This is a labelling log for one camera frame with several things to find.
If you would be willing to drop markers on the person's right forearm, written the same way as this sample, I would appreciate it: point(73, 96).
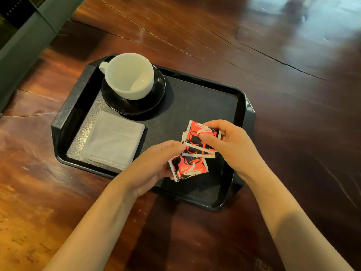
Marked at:
point(290, 225)

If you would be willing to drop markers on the white folded paper napkin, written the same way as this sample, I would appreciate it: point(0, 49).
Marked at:
point(112, 139)

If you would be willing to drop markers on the dark green cabinet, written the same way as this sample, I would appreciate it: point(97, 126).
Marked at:
point(25, 39)

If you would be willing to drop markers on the person's left hand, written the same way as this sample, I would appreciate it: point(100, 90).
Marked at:
point(146, 169)

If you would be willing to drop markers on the black plastic serving tray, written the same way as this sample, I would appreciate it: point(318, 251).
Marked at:
point(194, 104)

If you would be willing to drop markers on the person's right thumb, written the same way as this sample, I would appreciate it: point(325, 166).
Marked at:
point(210, 139)

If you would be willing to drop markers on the white ceramic coffee cup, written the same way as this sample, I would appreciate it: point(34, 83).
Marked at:
point(128, 74)

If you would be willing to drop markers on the red and black coffee sachet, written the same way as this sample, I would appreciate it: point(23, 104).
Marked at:
point(193, 135)
point(189, 167)
point(197, 154)

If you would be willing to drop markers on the person's right hand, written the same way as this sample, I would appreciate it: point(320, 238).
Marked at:
point(237, 149)

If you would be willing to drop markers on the person's left forearm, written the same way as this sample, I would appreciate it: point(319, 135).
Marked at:
point(96, 231)

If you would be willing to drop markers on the black saucer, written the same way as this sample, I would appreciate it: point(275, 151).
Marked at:
point(135, 105)

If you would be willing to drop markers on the person's left thumb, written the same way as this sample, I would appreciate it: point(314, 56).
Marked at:
point(172, 148)

